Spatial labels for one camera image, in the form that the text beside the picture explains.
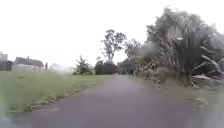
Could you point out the dark green hedge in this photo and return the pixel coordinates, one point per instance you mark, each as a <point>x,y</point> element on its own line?
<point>106,68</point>

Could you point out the tall thin tree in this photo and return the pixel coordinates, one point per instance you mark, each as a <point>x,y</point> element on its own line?
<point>112,43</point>

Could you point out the small green tree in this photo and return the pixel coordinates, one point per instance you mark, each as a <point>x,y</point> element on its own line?
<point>83,67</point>

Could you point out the grey asphalt path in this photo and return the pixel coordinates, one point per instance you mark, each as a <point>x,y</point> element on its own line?
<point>116,103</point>

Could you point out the large tall grass bush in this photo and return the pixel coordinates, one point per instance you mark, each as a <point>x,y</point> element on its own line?
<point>181,46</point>

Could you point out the green grass field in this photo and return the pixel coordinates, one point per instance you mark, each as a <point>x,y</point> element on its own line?
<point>36,88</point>

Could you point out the house with dark roof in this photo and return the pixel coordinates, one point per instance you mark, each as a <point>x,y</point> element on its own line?
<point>29,62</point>

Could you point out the pale fence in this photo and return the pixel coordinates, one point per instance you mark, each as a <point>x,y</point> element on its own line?
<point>28,68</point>

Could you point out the grass verge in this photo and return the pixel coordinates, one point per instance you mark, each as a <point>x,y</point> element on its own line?
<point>203,96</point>

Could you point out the dark building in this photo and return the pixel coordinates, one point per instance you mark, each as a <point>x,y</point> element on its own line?
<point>4,63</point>

